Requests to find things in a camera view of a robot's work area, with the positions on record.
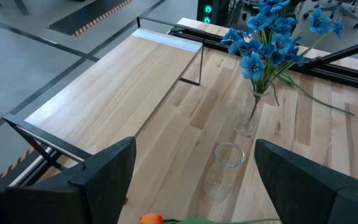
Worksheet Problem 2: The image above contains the dark metal table leg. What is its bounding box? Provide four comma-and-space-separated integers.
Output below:
0, 0, 30, 16

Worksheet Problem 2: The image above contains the black mat with hazard stripe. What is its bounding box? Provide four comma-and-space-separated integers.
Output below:
0, 146, 48, 187
47, 0, 135, 37

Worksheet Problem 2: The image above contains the black aluminium rig frame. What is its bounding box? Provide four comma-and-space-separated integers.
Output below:
168, 26, 358, 94

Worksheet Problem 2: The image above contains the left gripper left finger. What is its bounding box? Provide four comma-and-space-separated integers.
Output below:
42, 136, 137, 224

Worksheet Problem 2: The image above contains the grey office chair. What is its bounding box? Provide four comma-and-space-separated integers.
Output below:
303, 0, 358, 30

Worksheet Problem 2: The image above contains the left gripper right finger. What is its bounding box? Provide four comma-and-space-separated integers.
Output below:
255, 139, 358, 224

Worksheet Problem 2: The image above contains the wooden shelf with black frame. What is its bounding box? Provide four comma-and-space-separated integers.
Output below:
1, 16, 207, 205

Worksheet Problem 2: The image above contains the blue artificial flower bunch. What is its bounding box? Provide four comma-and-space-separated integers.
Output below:
221, 0, 356, 125

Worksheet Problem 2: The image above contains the orange artificial tulip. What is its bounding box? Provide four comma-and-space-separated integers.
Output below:
139, 213, 281, 224

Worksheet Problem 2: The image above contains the black box with green lights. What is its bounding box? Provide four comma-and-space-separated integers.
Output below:
196, 0, 220, 25

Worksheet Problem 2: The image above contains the clear glass vase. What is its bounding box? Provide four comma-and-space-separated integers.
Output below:
233, 83, 273, 137
203, 142, 246, 200

